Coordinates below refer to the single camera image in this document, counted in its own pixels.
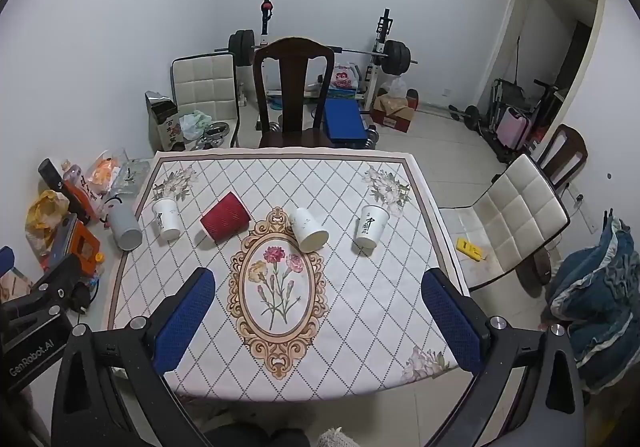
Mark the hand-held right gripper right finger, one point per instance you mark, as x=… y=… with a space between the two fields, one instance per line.
x=452 y=322

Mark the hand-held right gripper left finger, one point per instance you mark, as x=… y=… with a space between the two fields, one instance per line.
x=182 y=322

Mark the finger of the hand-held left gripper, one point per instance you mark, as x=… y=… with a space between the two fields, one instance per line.
x=52 y=277
x=5 y=259

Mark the white printed paper cup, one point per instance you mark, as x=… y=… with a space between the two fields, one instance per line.
x=371 y=225
x=166 y=219

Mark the red ribbed paper cup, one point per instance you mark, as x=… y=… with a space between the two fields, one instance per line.
x=225 y=222

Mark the plain white paper cup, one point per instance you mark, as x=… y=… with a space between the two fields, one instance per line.
x=307 y=227

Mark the orange box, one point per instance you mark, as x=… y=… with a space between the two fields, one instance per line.
x=80 y=247

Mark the yellow plastic bag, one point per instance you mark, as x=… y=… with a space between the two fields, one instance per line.
x=45 y=217

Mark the yellow plastic toy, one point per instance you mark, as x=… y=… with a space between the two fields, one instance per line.
x=470 y=248

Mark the grey cylindrical flask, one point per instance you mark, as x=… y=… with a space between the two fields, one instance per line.
x=124 y=227

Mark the red bottle with black cap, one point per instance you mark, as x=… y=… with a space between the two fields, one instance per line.
x=75 y=192

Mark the floral printed tablecloth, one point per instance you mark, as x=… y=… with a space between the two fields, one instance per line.
x=350 y=287

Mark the orange snack packet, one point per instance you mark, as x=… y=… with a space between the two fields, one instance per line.
x=105 y=172

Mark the white padded chair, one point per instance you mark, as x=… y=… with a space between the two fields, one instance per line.
x=510 y=212
x=202 y=82

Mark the clear plastic packet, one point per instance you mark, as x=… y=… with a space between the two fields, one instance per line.
x=129 y=177

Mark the person's dark trousers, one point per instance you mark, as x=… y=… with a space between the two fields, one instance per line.
x=255 y=437

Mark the blue denim clothes pile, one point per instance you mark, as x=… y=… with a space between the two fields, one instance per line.
x=595 y=287

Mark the dark printed carton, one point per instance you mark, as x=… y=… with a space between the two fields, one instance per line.
x=162 y=122

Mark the steel bowls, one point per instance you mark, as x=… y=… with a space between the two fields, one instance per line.
x=214 y=133

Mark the pale green plastic bag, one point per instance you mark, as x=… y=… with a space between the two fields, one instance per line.
x=195 y=124

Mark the pink suitcase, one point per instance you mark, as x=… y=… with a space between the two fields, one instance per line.
x=514 y=127

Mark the short black barbell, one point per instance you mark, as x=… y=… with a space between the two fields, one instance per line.
x=465 y=116

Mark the dark wooden chair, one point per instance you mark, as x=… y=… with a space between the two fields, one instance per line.
x=570 y=147
x=292 y=87

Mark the brown cardboard box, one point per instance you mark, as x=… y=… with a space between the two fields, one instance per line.
x=395 y=112

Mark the blue bench pad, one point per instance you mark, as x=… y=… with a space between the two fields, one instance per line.
x=346 y=122

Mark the folded grey stroller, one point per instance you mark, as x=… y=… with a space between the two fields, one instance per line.
x=505 y=94

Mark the red and white plastic bag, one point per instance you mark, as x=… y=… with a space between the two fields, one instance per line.
x=344 y=77

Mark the white weight bench rack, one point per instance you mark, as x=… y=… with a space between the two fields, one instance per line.
x=382 y=34

